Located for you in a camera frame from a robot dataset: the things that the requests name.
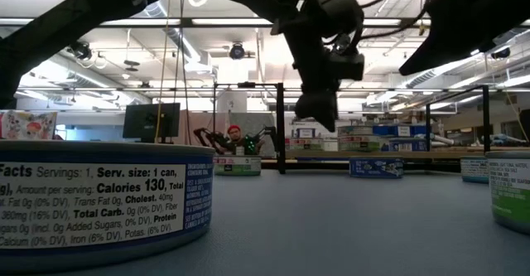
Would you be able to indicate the green white label seafood can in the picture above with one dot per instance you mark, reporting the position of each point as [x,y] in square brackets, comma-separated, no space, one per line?
[237,166]
[359,144]
[304,145]
[511,193]

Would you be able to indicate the black metal shelf frame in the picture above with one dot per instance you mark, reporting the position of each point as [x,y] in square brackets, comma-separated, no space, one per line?
[485,118]

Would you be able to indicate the blue table mat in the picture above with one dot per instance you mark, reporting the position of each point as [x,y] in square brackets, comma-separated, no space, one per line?
[331,226]

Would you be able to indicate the wooden shelf board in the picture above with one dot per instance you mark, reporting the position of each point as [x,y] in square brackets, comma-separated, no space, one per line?
[439,154]

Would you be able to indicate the black monitor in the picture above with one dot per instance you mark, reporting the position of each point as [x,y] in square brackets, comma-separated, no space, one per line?
[141,120]

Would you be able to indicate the overhead light bar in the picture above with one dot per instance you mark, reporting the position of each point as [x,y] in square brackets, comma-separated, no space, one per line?
[232,21]

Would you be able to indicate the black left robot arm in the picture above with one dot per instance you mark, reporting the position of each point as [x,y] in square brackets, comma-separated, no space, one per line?
[62,27]

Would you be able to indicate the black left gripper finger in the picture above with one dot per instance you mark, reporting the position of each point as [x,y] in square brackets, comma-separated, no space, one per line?
[329,122]
[316,106]

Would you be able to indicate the blue label seafood can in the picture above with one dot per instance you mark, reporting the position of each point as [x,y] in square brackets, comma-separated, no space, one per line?
[376,168]
[408,145]
[103,209]

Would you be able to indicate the black ceiling device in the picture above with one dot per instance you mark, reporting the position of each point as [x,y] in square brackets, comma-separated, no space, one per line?
[80,51]

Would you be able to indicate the black overhead camera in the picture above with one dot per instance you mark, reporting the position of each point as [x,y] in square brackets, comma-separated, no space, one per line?
[237,51]

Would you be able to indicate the black background robot arm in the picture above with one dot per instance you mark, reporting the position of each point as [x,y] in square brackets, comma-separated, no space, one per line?
[252,143]
[207,136]

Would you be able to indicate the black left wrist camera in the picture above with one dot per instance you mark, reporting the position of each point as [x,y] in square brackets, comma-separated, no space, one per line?
[348,66]

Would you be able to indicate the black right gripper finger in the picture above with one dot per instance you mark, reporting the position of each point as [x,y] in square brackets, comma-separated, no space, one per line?
[439,64]
[455,27]

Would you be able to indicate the blue storage bins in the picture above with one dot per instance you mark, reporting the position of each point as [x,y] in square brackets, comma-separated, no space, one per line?
[389,130]

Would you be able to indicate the person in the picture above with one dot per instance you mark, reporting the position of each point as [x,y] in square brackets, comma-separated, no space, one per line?
[235,135]

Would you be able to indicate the floral printed cloth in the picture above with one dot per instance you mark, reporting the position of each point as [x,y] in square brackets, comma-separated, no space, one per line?
[27,124]

